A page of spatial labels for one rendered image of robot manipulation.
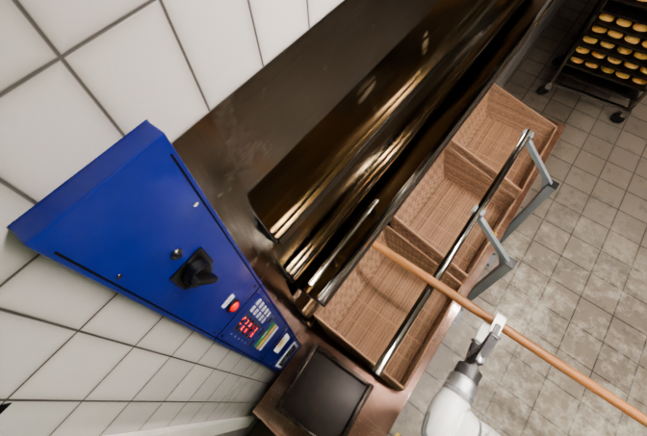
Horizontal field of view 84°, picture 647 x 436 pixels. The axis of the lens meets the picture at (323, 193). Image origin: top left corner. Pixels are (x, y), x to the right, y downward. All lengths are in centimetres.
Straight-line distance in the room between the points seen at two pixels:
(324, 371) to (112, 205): 135
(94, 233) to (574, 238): 299
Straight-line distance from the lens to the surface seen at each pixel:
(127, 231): 47
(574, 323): 289
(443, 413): 123
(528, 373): 269
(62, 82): 38
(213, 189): 57
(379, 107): 95
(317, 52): 62
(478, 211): 152
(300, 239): 100
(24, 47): 36
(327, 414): 166
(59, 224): 41
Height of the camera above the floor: 244
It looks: 60 degrees down
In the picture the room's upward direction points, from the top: 4 degrees counter-clockwise
